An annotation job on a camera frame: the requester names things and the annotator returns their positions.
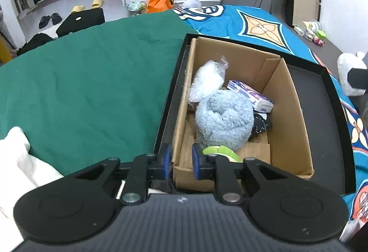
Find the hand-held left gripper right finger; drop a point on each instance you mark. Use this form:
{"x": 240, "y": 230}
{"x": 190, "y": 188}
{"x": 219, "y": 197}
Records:
{"x": 197, "y": 164}

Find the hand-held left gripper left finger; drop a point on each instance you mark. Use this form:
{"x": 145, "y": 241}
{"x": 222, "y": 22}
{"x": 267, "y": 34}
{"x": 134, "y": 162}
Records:
{"x": 166, "y": 160}

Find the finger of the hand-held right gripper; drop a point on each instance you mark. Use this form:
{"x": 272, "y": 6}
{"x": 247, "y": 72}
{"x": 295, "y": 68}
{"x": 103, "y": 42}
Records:
{"x": 358, "y": 77}

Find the white black plush toy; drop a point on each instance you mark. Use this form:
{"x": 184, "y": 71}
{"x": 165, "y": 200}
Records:
{"x": 346, "y": 63}

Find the green white soft toy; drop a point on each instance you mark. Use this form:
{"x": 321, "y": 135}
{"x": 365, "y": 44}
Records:
{"x": 221, "y": 151}

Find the black shallow tray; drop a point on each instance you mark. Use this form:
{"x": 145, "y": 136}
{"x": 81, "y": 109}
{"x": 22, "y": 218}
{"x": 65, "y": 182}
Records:
{"x": 322, "y": 114}

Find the light blue fluffy towel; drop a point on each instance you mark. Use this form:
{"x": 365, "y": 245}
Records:
{"x": 224, "y": 119}

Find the black dotted cloth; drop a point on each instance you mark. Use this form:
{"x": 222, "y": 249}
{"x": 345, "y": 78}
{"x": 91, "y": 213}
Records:
{"x": 260, "y": 124}

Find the brown cardboard box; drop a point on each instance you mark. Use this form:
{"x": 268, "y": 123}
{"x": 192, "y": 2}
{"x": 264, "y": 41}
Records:
{"x": 287, "y": 114}

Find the clear plastic bag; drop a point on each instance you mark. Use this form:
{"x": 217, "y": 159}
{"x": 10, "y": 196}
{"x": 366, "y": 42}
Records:
{"x": 207, "y": 79}

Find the purple white tissue pack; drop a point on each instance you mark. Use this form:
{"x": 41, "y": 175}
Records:
{"x": 251, "y": 95}

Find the green cup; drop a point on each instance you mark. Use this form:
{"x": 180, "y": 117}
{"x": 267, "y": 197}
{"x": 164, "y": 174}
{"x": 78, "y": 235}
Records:
{"x": 321, "y": 34}

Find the small white box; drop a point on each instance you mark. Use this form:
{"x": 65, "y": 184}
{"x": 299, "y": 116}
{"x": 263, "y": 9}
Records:
{"x": 299, "y": 31}

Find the green blanket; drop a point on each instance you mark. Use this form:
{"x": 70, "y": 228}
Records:
{"x": 86, "y": 73}

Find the blue printed blanket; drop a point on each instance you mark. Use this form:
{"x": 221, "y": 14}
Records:
{"x": 224, "y": 22}

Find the white fleece blanket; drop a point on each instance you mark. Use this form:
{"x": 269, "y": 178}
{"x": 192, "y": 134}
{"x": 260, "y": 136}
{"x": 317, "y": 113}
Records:
{"x": 17, "y": 160}

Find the clear bag of greens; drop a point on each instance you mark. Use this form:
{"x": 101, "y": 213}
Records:
{"x": 136, "y": 7}

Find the orange bag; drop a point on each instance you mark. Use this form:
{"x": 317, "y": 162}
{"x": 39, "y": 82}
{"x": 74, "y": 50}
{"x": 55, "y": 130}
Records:
{"x": 160, "y": 1}

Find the white plastic bag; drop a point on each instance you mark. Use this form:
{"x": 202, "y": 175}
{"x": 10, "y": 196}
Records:
{"x": 192, "y": 3}

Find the black flat case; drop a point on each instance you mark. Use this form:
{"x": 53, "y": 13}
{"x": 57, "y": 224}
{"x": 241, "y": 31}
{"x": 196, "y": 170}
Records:
{"x": 82, "y": 22}

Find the black cloth heap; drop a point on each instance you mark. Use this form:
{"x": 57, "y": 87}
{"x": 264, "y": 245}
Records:
{"x": 36, "y": 43}

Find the black slipper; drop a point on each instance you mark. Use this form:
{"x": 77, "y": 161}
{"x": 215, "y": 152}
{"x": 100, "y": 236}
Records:
{"x": 56, "y": 18}
{"x": 44, "y": 22}

